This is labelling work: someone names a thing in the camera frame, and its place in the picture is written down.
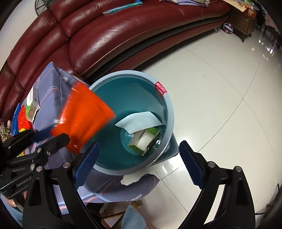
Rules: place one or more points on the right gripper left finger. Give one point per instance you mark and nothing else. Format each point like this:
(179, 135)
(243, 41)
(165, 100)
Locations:
(41, 208)

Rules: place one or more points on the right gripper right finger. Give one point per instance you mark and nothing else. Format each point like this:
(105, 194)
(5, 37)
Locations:
(236, 208)

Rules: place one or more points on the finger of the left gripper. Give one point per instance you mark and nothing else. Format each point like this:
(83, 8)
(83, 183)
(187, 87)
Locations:
(43, 151)
(24, 139)

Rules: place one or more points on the blue plastic tray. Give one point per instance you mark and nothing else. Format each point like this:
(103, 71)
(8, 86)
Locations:
(14, 123)

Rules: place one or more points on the orange plastic bag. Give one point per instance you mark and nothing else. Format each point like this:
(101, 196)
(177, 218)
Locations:
(83, 115)

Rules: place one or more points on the white paper sheet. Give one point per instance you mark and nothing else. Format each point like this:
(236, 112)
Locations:
(138, 121)

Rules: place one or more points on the large green cardboard box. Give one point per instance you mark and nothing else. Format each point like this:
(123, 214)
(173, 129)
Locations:
(143, 141)

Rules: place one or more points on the red yellow snack bag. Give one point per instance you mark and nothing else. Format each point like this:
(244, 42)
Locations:
(23, 123)

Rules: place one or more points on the white green tissue box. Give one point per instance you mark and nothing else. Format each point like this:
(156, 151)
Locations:
(31, 104)

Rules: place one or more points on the teal round trash bin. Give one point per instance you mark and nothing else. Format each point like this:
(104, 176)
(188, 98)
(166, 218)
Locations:
(127, 92)

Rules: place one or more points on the person left hand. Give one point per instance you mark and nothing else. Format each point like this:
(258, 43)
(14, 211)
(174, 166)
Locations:
(14, 202)

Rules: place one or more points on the blue plaid tablecloth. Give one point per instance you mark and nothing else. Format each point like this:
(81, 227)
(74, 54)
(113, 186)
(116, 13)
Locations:
(53, 87)

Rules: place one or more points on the dark red leather sofa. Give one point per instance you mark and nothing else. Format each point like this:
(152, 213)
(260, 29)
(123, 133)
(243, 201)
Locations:
(77, 37)

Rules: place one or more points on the red label on bin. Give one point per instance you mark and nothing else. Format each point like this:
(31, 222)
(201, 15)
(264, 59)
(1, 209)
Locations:
(159, 87)

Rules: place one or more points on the teal book on sofa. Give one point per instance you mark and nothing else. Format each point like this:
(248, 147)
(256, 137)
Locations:
(136, 3)

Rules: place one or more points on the small ball under sofa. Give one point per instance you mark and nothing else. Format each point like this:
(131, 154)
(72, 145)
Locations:
(227, 28)

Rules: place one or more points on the wooden side cabinet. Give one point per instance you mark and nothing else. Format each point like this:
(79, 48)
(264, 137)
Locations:
(242, 17)

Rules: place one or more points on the pile of colourful bags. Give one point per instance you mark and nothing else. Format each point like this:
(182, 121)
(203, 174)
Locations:
(202, 3)

